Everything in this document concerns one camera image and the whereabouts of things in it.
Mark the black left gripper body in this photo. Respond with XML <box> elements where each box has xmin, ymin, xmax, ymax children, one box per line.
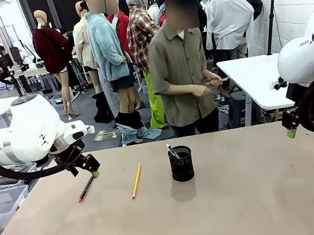
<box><xmin>68</xmin><ymin>152</ymin><xmax>102</xmax><ymax>178</ymax></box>

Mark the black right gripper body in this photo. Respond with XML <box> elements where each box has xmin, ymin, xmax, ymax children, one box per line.
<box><xmin>279</xmin><ymin>106</ymin><xmax>301</xmax><ymax>132</ymax></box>

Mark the bundle of pens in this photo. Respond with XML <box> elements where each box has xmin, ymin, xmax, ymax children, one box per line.
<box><xmin>203</xmin><ymin>76</ymin><xmax>231</xmax><ymax>86</ymax></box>

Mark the person's left forearm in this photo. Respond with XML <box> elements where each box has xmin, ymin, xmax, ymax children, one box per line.
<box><xmin>200</xmin><ymin>67</ymin><xmax>214</xmax><ymax>80</ymax></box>

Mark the person's right forearm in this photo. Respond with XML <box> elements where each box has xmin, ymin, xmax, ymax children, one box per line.
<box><xmin>166</xmin><ymin>82</ymin><xmax>200</xmax><ymax>99</ymax></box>

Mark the black pen with pink end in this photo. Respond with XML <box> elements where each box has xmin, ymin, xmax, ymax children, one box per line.
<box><xmin>75</xmin><ymin>174</ymin><xmax>98</xmax><ymax>204</ymax></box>

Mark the dark pen with white cap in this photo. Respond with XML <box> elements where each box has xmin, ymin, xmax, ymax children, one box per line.
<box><xmin>165</xmin><ymin>142</ymin><xmax>181</xmax><ymax>161</ymax></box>

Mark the black mesh pen holder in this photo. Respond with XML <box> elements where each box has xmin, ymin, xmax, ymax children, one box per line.
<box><xmin>167</xmin><ymin>144</ymin><xmax>196</xmax><ymax>184</ymax></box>

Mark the person's left hand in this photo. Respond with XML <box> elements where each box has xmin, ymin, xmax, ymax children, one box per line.
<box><xmin>205</xmin><ymin>71</ymin><xmax>224</xmax><ymax>88</ymax></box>

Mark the person's right hand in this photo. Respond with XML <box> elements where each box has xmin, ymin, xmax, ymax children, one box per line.
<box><xmin>194</xmin><ymin>83</ymin><xmax>213</xmax><ymax>98</ymax></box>

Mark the yellow pencil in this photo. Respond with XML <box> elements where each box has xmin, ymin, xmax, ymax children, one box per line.
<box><xmin>127</xmin><ymin>163</ymin><xmax>146</xmax><ymax>200</ymax></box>

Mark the white side table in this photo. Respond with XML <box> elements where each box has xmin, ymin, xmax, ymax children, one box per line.
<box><xmin>216</xmin><ymin>51</ymin><xmax>300</xmax><ymax>130</ymax></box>

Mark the clear plastic storage bin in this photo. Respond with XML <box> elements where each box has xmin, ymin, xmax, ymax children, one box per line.
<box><xmin>0</xmin><ymin>163</ymin><xmax>35</xmax><ymax>232</ymax></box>

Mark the black tripod stand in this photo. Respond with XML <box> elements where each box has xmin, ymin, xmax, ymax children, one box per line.
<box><xmin>259</xmin><ymin>0</ymin><xmax>287</xmax><ymax>56</ymax></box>

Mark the mannequin in blue fleece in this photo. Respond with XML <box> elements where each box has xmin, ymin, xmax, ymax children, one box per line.
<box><xmin>82</xmin><ymin>0</ymin><xmax>147</xmax><ymax>149</ymax></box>

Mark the mannequin in white shirt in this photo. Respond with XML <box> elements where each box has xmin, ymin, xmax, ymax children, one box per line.
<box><xmin>200</xmin><ymin>0</ymin><xmax>261</xmax><ymax>63</ymax></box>

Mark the mannequin in maroon sweater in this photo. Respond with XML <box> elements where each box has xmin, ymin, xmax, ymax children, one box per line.
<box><xmin>28</xmin><ymin>5</ymin><xmax>82</xmax><ymax>122</ymax></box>

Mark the mannequin in cream jacket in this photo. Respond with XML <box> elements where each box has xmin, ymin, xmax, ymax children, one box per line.
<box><xmin>68</xmin><ymin>0</ymin><xmax>103</xmax><ymax>97</ymax></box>

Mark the person in olive shirt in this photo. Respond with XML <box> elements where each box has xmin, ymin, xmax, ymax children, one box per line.
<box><xmin>141</xmin><ymin>0</ymin><xmax>231</xmax><ymax>140</ymax></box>

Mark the seated person in black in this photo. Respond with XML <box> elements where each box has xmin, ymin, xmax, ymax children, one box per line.
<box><xmin>0</xmin><ymin>45</ymin><xmax>18</xmax><ymax>87</ymax></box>

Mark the mannequin in plaid shirt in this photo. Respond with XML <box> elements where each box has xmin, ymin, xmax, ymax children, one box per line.
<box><xmin>121</xmin><ymin>0</ymin><xmax>174</xmax><ymax>133</ymax></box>

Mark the mannequin in red jacket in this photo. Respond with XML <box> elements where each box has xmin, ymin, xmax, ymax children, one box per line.
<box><xmin>104</xmin><ymin>0</ymin><xmax>137</xmax><ymax>69</ymax></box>

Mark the metal mannequin base plate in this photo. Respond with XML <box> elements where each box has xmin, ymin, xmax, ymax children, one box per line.
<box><xmin>91</xmin><ymin>128</ymin><xmax>122</xmax><ymax>143</ymax></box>

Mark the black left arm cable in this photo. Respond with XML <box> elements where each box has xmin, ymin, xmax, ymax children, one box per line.
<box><xmin>0</xmin><ymin>132</ymin><xmax>87</xmax><ymax>184</ymax></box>

